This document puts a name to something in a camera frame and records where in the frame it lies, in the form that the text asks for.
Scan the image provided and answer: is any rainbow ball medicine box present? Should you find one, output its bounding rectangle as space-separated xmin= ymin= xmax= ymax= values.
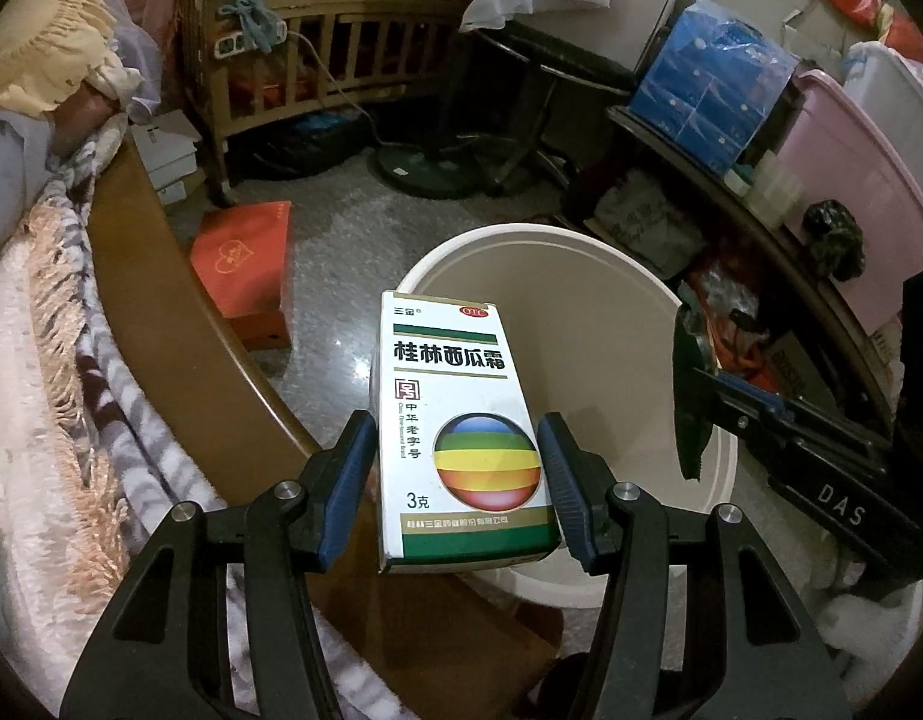
xmin=372 ymin=291 xmax=561 ymax=572

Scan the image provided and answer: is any cream trash bin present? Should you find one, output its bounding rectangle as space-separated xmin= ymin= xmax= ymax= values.
xmin=393 ymin=224 xmax=738 ymax=608

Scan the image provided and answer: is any striped fleece blanket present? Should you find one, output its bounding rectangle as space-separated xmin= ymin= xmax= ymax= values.
xmin=37 ymin=114 xmax=418 ymax=718

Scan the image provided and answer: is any black crumpled bag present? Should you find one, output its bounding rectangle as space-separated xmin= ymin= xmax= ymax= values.
xmin=802 ymin=199 xmax=865 ymax=283

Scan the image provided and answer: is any pink storage bin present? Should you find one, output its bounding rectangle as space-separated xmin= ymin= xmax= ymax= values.
xmin=777 ymin=70 xmax=923 ymax=335

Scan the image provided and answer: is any blue tissue pack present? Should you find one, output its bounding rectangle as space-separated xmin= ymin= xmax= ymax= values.
xmin=628 ymin=0 xmax=798 ymax=176

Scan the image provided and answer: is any black fan base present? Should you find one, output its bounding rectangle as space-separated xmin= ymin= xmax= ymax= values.
xmin=370 ymin=137 xmax=493 ymax=200

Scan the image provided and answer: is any white storage bin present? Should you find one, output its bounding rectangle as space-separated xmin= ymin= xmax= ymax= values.
xmin=843 ymin=41 xmax=923 ymax=193

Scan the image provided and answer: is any red gift box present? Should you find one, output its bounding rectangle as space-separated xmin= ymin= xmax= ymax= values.
xmin=190 ymin=200 xmax=290 ymax=351

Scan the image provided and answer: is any grey blanket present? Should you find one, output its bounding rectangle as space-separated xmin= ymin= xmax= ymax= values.
xmin=0 ymin=15 xmax=162 ymax=249

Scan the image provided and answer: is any wooden baby crib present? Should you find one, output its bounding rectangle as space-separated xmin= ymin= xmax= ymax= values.
xmin=178 ymin=0 xmax=471 ymax=190

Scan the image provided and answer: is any yellow frilled pillow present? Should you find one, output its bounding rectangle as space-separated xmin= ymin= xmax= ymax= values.
xmin=0 ymin=0 xmax=142 ymax=119

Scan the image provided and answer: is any wooden bed frame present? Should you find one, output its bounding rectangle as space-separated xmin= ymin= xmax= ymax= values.
xmin=89 ymin=143 xmax=556 ymax=718

